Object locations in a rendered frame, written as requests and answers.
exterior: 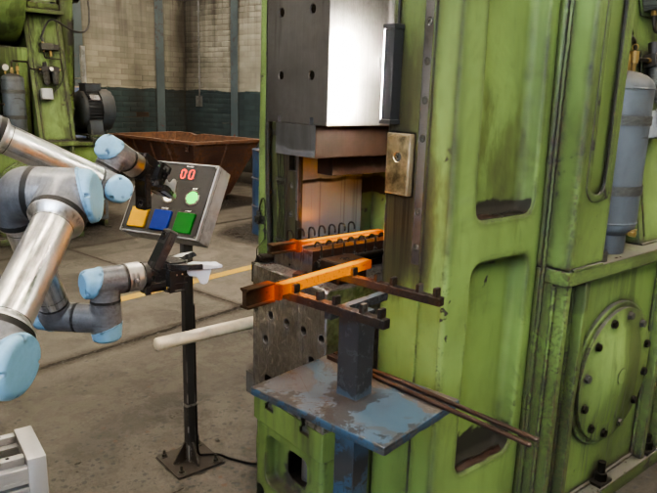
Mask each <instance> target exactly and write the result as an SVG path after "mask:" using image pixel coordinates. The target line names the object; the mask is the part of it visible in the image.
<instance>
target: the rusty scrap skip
mask: <svg viewBox="0 0 657 493"><path fill-rule="evenodd" d="M109 134H110V135H113V136H114V137H116V138H118V139H120V140H122V141H123V143H125V144H126V145H128V146H129V147H130V148H132V149H133V150H134V151H136V152H137V153H138V152H139V153H148V154H149V155H150V156H152V157H154V158H155V159H156V160H162V161H173V162H184V163H195V164H206V165H218V166H221V167H222V168H223V169H224V170H225V171H226V172H228V173H229V174H230V179H229V182H228V186H227V189H226V192H225V195H224V199H223V200H226V199H227V194H230V193H231V191H232V189H233V188H234V186H235V184H236V183H237V181H238V179H239V177H240V176H241V173H242V171H243V170H244V168H245V166H246V164H247V163H248V161H249V159H250V158H251V156H252V149H253V148H256V147H257V145H258V143H259V139H254V138H243V137H234V136H223V135H212V134H198V135H197V134H195V133H191V132H181V131H161V132H124V133H109Z"/></svg>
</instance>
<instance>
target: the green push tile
mask: <svg viewBox="0 0 657 493"><path fill-rule="evenodd" d="M196 216H197V215H196V214H194V213H187V212H178V213H177V216H176V219H175V222H174V225H173V228H172V230H173V231H175V232H177V233H178V234H185V235H190V234H191V232H192V228H193V225H194V222H195V219H196Z"/></svg>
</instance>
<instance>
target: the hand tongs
mask: <svg viewBox="0 0 657 493"><path fill-rule="evenodd" d="M327 359H329V360H330V361H333V362H335V363H337V359H338V351H336V352H333V353H331V354H328V355H327ZM381 376H382V377H381ZM372 377H373V378H374V379H376V380H378V381H381V382H383V383H386V384H388V385H390V386H392V387H394V388H397V389H399V390H401V391H403V392H406V393H408V394H410V395H411V396H414V397H416V398H418V399H420V400H423V401H425V402H427V403H429V404H432V405H434V406H436V407H438V408H441V409H443V410H445V411H447V412H450V413H452V414H454V415H456V416H459V417H461V418H463V419H465V420H468V421H470V422H472V423H474V424H477V425H479V426H482V427H484V428H486V429H488V430H490V431H493V432H495V433H497V434H499V435H502V436H504V437H506V438H508V439H511V440H513V441H515V442H517V443H520V444H522V445H524V446H526V447H529V448H530V447H531V446H532V443H531V442H529V441H527V440H525V439H523V438H520V437H518V436H516V435H513V434H511V433H509V432H506V431H504V430H502V429H500V428H497V427H495V426H491V425H489V424H487V423H485V422H482V421H480V420H478V419H475V418H473V417H471V416H469V415H467V414H465V413H463V412H460V411H458V410H456V409H454V408H451V407H449V406H447V405H444V404H442V403H440V402H438V401H435V400H433V399H431V398H428V397H426V396H424V395H422V394H419V393H417V392H415V391H412V390H410V389H408V388H406V387H403V386H401V385H400V384H402V385H405V386H407V387H409V388H412V389H414V390H416V391H419V392H421V393H423V394H426V395H428V396H430V397H433V398H435V399H437V400H439V401H442V402H444V403H446V404H449V405H451V406H453V407H456V408H458V409H460V410H463V411H465V412H466V413H468V414H471V415H473V416H475V417H478V418H480V419H482V420H485V421H487V422H489V423H492V424H494V425H496V426H500V427H502V428H504V429H507V430H509V431H511V432H514V433H516V434H518V435H520V436H523V437H525V438H527V439H530V440H532V441H534V442H539V441H540V439H539V437H537V436H535V435H532V434H530V433H528V432H525V431H523V430H521V429H518V428H516V427H514V426H510V425H508V424H505V423H503V422H501V421H498V420H496V419H494V418H491V417H489V416H486V415H484V414H482V413H479V412H477V411H475V410H472V409H470V408H468V407H465V406H463V405H461V404H459V403H457V402H455V401H452V400H450V399H448V398H445V397H443V396H441V395H438V394H436V393H434V392H431V391H429V390H426V389H424V388H422V387H419V386H417V385H415V384H412V383H410V382H408V381H404V380H402V379H399V378H397V377H394V376H392V375H390V374H387V373H384V372H382V371H380V370H377V369H372ZM383 377H386V378H388V379H390V380H393V381H395V382H398V383H400V384H397V383H395V382H393V381H389V380H387V379H385V378H383Z"/></svg>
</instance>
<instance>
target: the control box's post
mask: <svg viewBox="0 0 657 493"><path fill-rule="evenodd" d="M191 251H193V246H189V245H182V244H180V253H183V252H191ZM187 276H189V275H188V273H187ZM181 301H182V332H185V331H189V330H193V329H194V288H193V276H189V283H188V290H187V291H181ZM183 387H184V403H185V404H187V405H191V404H194V403H196V395H195V343H194V342H192V343H188V344H184V345H183ZM184 431H185V441H186V442H187V449H188V461H190V460H191V443H192V442H194V444H195V446H196V406H192V407H189V408H186V407H184Z"/></svg>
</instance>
